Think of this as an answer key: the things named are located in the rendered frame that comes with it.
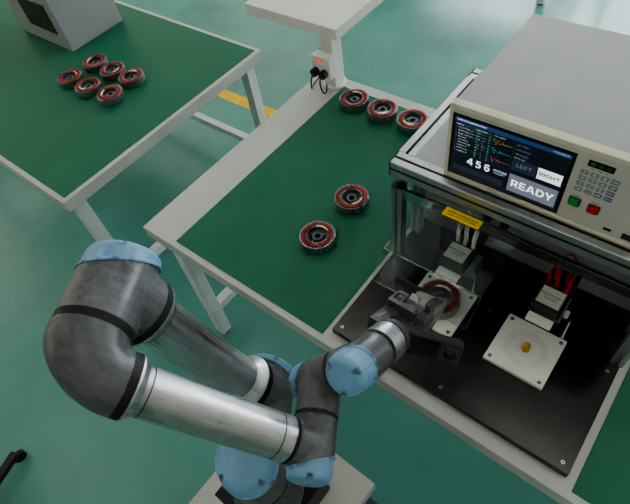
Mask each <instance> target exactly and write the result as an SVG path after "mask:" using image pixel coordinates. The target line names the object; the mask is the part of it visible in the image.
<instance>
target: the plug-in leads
mask: <svg viewBox="0 0 630 504"><path fill-rule="evenodd" d="M555 267H556V266H554V267H552V268H551V270H550V271H549V273H548V276H547V280H546V281H545V283H546V284H548V285H551V279H552V274H553V273H552V270H553V269H554V268H555ZM563 270H564V269H562V270H561V268H559V267H557V269H556V272H555V275H554V276H553V277H554V279H555V283H554V285H553V287H555V288H557V289H559V283H560V279H561V278H560V274H561V272H562V271H563ZM571 278H572V279H571ZM578 278H579V276H577V275H575V274H573V273H570V272H569V273H568V274H567V277H566V279H565V281H564V285H566V287H565V289H563V292H565V293H569V290H570V288H571V287H572V285H573V283H574V282H573V281H574V280H576V281H577V280H578ZM570 279H571V281H570Z"/></svg>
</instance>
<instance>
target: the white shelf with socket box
mask: <svg viewBox="0 0 630 504"><path fill-rule="evenodd" d="M383 1H384V0H248V1H247V2H245V8H246V12H247V13H248V14H251V15H254V16H258V17H261V18H264V19H268V20H271V21H274V22H277V23H281V24H284V25H287V26H291V27H294V28H297V29H300V30H304V31H307V32H310V33H314V34H317V35H319V42H320V50H318V49H317V50H316V51H314V52H313V53H312V54H311V55H310V56H311V63H312V69H311V70H310V74H311V75H312V76H311V80H310V85H311V89H313V86H314V84H315V83H316V82H317V80H318V79H319V78H320V79H319V85H320V89H321V91H322V93H323V94H326V93H327V90H338V89H341V88H343V87H344V86H345V85H346V84H347V78H346V77H345V76H344V67H343V57H342V46H341V36H342V35H344V34H345V33H346V32H347V31H348V30H350V29H351V28H352V27H353V26H354V25H355V24H357V23H358V22H359V21H360V20H361V19H363V18H364V17H365V16H366V15H367V14H368V13H370V12H371V11H372V10H373V9H374V8H376V7H377V6H378V5H379V4H380V3H381V2H383ZM317 76H318V78H317V79H316V80H315V82H314V83H313V85H312V78H313V77H317ZM321 80H323V87H324V88H326V92H324V91H323V89H322V87H321Z"/></svg>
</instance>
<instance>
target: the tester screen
mask: <svg viewBox="0 0 630 504"><path fill-rule="evenodd" d="M466 156H467V157H470V158H473V159H475V160H478V161H481V162H483V163H486V164H489V165H491V166H492V168H491V173H487V172H484V171H482V170H479V169H477V168H474V167H471V166H469V165H466V164H465V163H466ZM513 159H517V160H520V161H523V162H525V163H528V164H531V165H534V166H536V167H539V168H542V169H545V170H547V171H550V172H553V173H556V174H559V175H561V176H564V177H563V180H562V183H561V185H560V187H558V186H556V185H553V184H550V183H548V182H545V181H542V180H540V179H537V178H534V177H532V176H529V175H526V174H524V173H521V172H518V171H515V170H513V169H511V167H512V163H513ZM571 159H572V155H569V154H566V153H563V152H561V151H558V150H555V149H552V148H549V147H546V146H543V145H540V144H537V143H534V142H531V141H528V140H525V139H522V138H520V137H517V136H514V135H511V134H508V133H505V132H502V131H499V130H496V129H493V128H490V127H487V126H484V125H481V124H479V123H476V122H473V121H470V120H467V119H464V118H461V117H458V116H456V119H455V128H454V137H453V146H452V155H451V164H450V169H451V170H454V171H456V172H459V173H461V174H464V175H466V176H469V177H471V178H474V179H476V180H479V181H481V182H484V183H486V184H489V185H492V186H494V187H497V188H499V189H502V190H504V191H507V192H509V193H512V194H514V195H517V196H519V197H522V198H524V199H527V200H530V201H532V202H535V203H537V204H540V205H542V206H545V207H547V208H550V209H552V210H554V207H555V204H556V201H557V199H558V196H559V193H560V190H561V187H562V185H563V182H564V179H565V176H566V173H567V171H568V168H569V165H570V162H571ZM453 162H455V163H457V164H460V165H462V166H465V167H468V168H470V169H473V170H475V171H478V172H481V173H483V174H486V175H488V176H491V177H493V178H496V179H499V180H501V181H503V182H502V186H500V185H497V184H495V183H492V182H489V181H487V180H484V179H482V178H479V177H477V176H474V175H472V174H469V173H467V172H464V171H461V170H459V169H456V168H454V167H452V166H453ZM510 173H511V174H514V175H517V176H519V177H522V178H525V179H527V180H530V181H533V182H535V183H538V184H541V185H543V186H546V187H549V188H551V189H554V190H557V191H559V193H558V196H557V198H556V201H555V204H554V207H553V208H552V207H550V206H547V205H544V204H542V203H539V202H537V201H534V200H532V199H529V198H527V197H524V196H522V195H519V194H516V193H514V192H511V191H509V190H506V186H507V182H508V178H509V174H510Z"/></svg>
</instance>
